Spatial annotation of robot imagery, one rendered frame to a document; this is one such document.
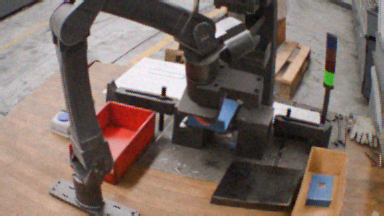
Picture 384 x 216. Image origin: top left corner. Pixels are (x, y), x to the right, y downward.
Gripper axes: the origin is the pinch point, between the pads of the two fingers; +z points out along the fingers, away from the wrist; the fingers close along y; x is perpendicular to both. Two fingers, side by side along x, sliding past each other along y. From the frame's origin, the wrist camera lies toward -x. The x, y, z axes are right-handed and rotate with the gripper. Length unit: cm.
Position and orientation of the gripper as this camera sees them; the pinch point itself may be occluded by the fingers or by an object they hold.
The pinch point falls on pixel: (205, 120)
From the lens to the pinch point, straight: 109.9
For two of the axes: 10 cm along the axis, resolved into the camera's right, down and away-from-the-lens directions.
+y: 2.9, -7.9, 5.4
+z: 0.5, 5.8, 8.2
